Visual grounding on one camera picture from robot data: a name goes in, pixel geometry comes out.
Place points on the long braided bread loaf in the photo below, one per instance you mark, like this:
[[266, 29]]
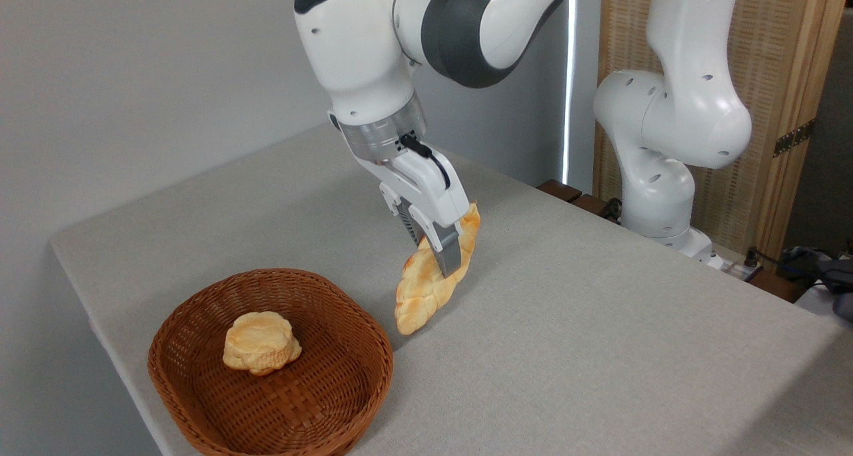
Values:
[[420, 296]]

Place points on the woven wooden folding screen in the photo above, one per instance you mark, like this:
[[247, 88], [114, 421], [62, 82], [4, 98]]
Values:
[[766, 56]]

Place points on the dark grey device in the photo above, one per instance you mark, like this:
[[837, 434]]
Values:
[[841, 289]]

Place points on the white power strip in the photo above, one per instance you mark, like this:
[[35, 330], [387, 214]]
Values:
[[736, 269]]

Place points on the brown wicker basket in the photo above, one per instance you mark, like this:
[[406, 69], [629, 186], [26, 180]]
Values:
[[313, 416]]

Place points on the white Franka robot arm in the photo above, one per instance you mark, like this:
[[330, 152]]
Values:
[[360, 56]]

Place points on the metal screen hinge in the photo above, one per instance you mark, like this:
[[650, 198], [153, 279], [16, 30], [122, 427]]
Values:
[[792, 139]]

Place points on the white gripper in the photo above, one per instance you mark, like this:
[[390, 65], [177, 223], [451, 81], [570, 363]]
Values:
[[433, 196]]

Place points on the grey tablecloth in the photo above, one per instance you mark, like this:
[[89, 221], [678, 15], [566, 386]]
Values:
[[566, 342]]

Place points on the round bread roll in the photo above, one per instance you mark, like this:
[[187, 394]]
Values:
[[260, 342]]

